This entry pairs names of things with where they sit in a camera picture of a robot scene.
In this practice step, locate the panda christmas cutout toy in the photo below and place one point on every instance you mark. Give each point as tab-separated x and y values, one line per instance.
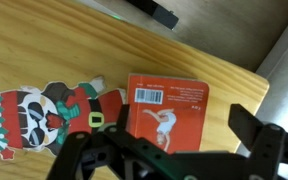
27	120

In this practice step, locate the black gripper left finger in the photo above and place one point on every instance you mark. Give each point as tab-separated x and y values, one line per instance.
117	146

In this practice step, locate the small red book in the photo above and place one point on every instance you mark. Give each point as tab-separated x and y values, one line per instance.
174	110

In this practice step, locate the grey sofa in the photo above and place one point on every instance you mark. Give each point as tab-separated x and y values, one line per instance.
287	90

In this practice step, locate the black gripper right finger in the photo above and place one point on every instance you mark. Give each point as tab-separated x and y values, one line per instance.
267	143

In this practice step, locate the black box device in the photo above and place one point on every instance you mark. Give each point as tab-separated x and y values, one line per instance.
157	11

